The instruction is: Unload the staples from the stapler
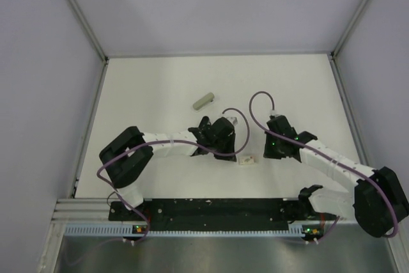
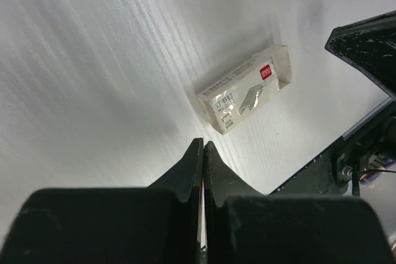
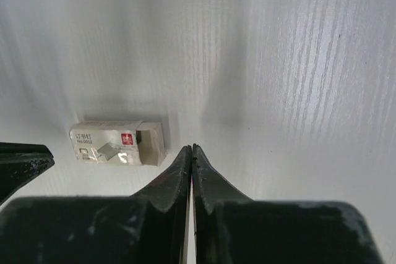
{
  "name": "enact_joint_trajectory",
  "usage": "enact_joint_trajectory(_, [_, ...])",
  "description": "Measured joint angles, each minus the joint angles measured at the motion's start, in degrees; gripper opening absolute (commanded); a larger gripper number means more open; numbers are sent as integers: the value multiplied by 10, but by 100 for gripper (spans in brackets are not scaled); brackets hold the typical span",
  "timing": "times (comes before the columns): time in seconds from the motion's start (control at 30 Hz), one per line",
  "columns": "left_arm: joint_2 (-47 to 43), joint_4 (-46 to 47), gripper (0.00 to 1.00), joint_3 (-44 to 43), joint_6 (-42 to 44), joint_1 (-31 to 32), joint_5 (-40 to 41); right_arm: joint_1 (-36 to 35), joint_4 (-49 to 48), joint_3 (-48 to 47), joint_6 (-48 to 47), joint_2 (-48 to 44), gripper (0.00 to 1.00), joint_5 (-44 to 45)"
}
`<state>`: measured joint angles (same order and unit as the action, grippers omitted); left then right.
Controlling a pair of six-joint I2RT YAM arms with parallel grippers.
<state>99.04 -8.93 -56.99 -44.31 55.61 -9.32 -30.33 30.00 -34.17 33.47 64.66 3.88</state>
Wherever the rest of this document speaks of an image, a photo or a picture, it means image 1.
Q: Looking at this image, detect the black stapler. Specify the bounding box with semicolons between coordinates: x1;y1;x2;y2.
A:
198;116;211;130

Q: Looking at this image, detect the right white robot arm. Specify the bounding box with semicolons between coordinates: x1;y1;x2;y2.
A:
263;115;408;238

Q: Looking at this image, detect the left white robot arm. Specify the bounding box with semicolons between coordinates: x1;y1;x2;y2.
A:
99;116;236;210

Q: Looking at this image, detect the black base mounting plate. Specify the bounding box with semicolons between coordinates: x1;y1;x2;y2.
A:
108;198;326;231

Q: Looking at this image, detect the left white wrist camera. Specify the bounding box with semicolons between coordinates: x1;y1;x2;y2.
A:
226;116;238;126

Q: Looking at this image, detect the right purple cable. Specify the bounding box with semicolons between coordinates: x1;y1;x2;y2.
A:
249;91;399;244

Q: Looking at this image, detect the purple cable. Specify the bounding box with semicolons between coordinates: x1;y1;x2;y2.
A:
249;91;399;244
96;107;251;244

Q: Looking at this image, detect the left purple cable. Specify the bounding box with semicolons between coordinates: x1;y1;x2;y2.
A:
96;107;251;244

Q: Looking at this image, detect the grey slotted cable duct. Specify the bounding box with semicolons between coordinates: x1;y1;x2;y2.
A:
64;224;305;238

